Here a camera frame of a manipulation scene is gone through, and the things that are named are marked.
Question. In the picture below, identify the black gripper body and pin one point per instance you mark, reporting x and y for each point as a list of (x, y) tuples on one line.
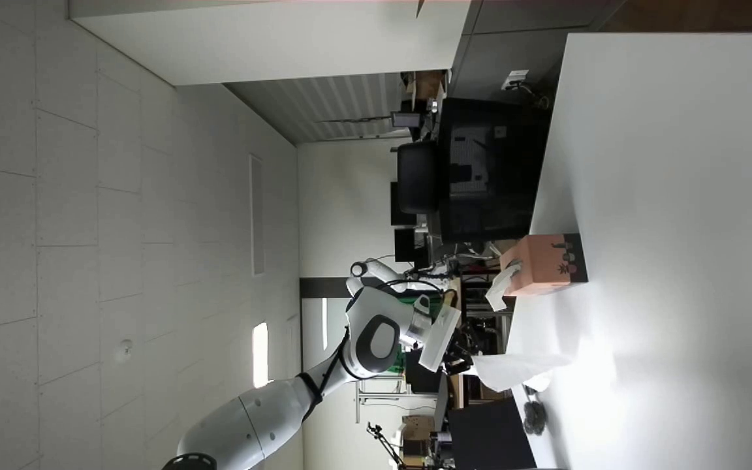
[(445, 361)]

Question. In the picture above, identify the orange tissue box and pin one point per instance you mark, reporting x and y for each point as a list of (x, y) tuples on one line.
[(540, 262)]

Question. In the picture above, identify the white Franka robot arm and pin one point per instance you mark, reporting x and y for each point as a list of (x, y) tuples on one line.
[(254, 418)]

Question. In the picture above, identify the small white robot arm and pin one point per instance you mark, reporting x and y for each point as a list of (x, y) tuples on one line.
[(393, 275)]

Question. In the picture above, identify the brown cardboard box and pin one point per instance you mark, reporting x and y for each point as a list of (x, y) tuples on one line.
[(423, 85)]

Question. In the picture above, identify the small white box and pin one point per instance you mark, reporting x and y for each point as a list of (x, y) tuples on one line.
[(514, 78)]

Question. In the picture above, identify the wooden shelf rack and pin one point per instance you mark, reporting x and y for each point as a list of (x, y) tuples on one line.
[(481, 314)]

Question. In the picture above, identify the black case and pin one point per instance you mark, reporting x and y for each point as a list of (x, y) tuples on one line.
[(488, 433)]

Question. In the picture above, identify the black computer monitor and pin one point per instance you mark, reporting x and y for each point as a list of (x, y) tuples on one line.
[(497, 172)]

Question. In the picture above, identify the bright ceiling light panel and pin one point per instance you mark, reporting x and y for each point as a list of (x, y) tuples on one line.
[(259, 352)]

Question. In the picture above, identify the grey corrugated panel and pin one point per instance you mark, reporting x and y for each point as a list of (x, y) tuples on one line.
[(332, 107)]

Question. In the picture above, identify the pale round ceiling detector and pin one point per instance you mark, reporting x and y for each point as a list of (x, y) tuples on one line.
[(122, 351)]

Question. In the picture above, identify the white cabinet block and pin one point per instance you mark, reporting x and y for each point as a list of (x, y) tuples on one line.
[(262, 39)]

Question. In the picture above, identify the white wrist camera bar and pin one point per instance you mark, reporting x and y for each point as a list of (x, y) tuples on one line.
[(438, 339)]

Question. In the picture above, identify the black camera tripod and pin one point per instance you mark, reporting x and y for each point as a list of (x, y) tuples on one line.
[(385, 445)]

